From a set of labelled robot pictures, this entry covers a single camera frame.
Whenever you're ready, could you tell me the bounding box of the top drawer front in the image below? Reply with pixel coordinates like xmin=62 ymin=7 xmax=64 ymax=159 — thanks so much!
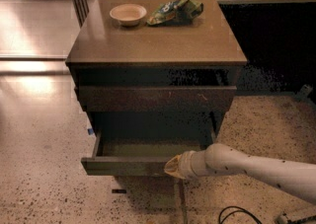
xmin=76 ymin=86 xmax=237 ymax=112

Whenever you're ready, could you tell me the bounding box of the blue tape piece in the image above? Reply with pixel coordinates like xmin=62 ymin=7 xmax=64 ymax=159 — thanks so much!
xmin=87 ymin=128 xmax=94 ymax=135

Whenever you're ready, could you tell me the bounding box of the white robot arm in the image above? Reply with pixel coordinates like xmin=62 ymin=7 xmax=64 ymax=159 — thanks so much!
xmin=164 ymin=143 xmax=316 ymax=204

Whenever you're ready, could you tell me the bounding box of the black cable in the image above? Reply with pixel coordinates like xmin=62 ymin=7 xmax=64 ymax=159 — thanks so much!
xmin=218 ymin=205 xmax=264 ymax=224

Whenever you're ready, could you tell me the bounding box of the drawer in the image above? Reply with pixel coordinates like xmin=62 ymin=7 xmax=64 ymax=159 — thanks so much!
xmin=76 ymin=86 xmax=237 ymax=112
xmin=81 ymin=131 xmax=215 ymax=177

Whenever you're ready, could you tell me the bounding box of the brown wooden drawer cabinet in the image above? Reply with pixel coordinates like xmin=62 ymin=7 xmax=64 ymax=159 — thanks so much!
xmin=65 ymin=0 xmax=248 ymax=143

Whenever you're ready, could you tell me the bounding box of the white bowl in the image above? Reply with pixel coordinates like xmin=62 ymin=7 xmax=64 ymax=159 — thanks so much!
xmin=110 ymin=4 xmax=147 ymax=27

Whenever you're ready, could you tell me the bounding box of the green chip bag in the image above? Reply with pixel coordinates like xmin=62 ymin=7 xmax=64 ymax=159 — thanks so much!
xmin=146 ymin=0 xmax=203 ymax=26

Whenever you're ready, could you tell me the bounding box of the black floor marker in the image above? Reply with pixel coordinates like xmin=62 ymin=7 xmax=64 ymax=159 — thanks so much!
xmin=112 ymin=188 xmax=126 ymax=193

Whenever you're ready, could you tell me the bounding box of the white power strip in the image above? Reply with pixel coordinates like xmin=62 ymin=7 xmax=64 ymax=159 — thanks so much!
xmin=276 ymin=206 xmax=316 ymax=224

